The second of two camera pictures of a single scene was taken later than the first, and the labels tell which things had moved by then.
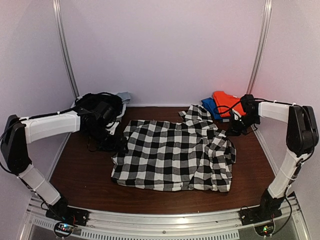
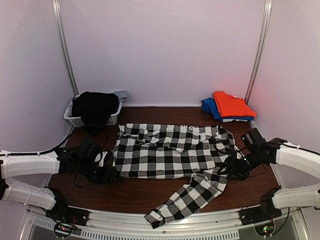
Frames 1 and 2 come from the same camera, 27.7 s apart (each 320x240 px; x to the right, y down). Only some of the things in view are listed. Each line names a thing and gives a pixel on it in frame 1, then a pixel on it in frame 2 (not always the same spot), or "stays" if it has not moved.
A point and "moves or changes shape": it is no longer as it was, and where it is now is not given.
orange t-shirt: x=226 y=102 stays
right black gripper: x=234 y=131 to x=232 y=166
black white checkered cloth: x=175 y=156 moves or changes shape
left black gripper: x=113 y=146 to x=104 y=178
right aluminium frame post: x=262 y=46 stays
